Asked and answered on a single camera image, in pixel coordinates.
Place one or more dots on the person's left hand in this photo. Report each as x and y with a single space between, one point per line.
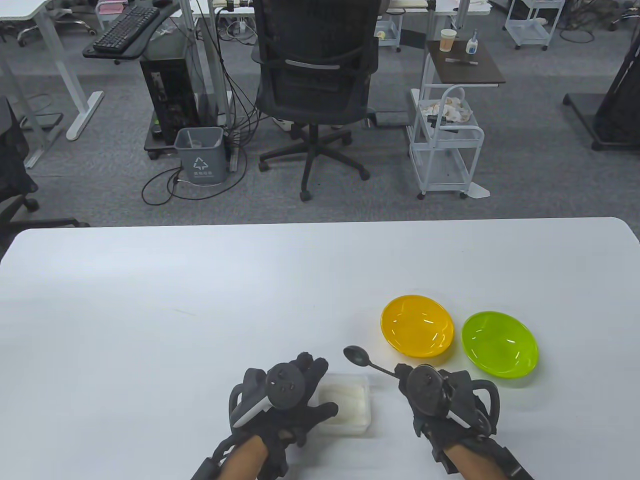
312 375

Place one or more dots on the person's right hand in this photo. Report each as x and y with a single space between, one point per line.
460 387

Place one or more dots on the green plastic bowl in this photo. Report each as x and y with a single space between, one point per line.
500 342

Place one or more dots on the clear plastic sugar container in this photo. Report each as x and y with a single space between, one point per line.
350 430

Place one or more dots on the orange plastic bowl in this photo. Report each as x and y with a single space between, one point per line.
415 325

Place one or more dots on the person's right forearm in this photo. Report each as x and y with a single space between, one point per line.
475 462

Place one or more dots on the person's left forearm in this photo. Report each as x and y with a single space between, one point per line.
245 457

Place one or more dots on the black hand tracker controller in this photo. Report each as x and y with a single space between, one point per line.
425 390
285 385

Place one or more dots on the white power strip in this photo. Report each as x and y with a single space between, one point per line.
233 160

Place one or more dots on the grey trash bin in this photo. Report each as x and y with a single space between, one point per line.
202 162

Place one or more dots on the crumpled white cloth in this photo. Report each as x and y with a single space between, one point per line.
452 107

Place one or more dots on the dark brown side table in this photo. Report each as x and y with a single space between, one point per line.
470 75

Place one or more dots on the black computer tower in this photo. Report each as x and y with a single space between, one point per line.
167 95

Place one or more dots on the black mesh office chair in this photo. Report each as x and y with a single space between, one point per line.
315 50

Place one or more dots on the black floor stand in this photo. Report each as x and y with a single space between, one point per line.
620 100

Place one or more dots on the white pump bottle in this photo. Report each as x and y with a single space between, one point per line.
471 47

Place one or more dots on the paper cup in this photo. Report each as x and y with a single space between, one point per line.
448 42

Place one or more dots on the small white cart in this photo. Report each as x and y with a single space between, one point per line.
390 30

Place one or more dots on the white utility cart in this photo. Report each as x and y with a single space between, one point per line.
527 30

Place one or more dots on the black keyboard tray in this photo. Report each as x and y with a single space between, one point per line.
167 12

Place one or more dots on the black keyboard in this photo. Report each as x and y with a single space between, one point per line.
125 30

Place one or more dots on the pink box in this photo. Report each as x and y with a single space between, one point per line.
110 7

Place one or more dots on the white standing desk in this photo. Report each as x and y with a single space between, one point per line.
15 10

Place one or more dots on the black flat base plate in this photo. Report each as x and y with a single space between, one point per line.
392 119

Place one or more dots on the white desk leg frame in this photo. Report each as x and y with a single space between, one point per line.
225 105

